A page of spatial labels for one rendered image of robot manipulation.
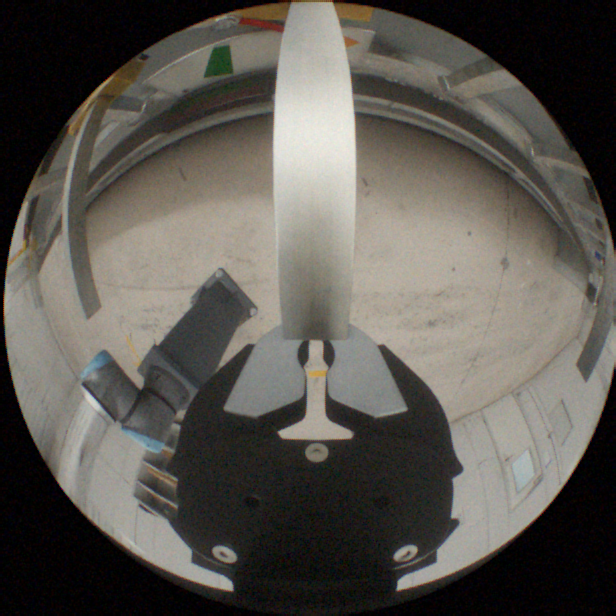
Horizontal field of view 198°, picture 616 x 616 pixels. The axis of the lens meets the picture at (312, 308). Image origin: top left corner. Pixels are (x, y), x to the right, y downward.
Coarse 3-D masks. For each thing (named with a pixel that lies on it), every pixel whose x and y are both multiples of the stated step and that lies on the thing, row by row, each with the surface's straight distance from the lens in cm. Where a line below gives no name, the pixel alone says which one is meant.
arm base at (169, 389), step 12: (156, 372) 72; (168, 372) 71; (144, 384) 75; (156, 384) 70; (168, 384) 70; (180, 384) 71; (156, 396) 69; (168, 396) 70; (180, 396) 72; (180, 408) 75
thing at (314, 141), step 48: (288, 48) 12; (336, 48) 12; (288, 96) 9; (336, 96) 9; (288, 144) 8; (336, 144) 8; (288, 192) 8; (336, 192) 8; (288, 240) 8; (336, 240) 8; (288, 288) 8; (336, 288) 8; (288, 336) 10; (336, 336) 10
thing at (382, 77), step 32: (384, 64) 36; (160, 96) 44; (192, 96) 36; (384, 96) 38; (416, 96) 37; (448, 96) 38; (128, 128) 47; (160, 128) 45; (480, 128) 44; (512, 128) 53; (96, 160) 57; (512, 160) 57; (544, 192) 74; (576, 224) 100
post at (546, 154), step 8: (536, 144) 55; (544, 144) 54; (536, 152) 54; (544, 152) 53; (552, 152) 53; (560, 152) 52; (568, 152) 52; (576, 152) 52; (544, 160) 55; (552, 160) 53; (560, 160) 52; (568, 160) 51; (576, 160) 51; (568, 168) 53; (576, 168) 52; (584, 168) 50
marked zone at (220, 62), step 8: (216, 48) 29; (224, 48) 29; (216, 56) 30; (224, 56) 30; (208, 64) 31; (216, 64) 31; (224, 64) 32; (208, 72) 33; (216, 72) 33; (224, 72) 33; (232, 72) 33
